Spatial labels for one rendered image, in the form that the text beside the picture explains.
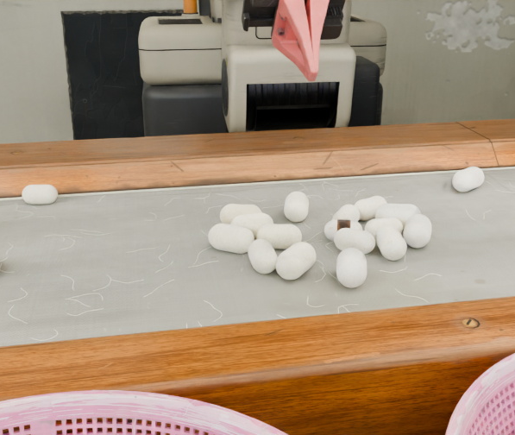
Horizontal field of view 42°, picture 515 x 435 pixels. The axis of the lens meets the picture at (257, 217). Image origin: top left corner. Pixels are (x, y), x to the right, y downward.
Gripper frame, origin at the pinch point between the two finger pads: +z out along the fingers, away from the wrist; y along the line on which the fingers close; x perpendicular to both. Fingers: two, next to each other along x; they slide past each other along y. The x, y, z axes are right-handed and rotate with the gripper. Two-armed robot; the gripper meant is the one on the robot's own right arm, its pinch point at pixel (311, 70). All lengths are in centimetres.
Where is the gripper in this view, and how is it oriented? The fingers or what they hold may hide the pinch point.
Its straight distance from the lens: 63.1
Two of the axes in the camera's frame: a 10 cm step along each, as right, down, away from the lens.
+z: 1.5, 8.9, -4.4
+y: 9.8, -0.8, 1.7
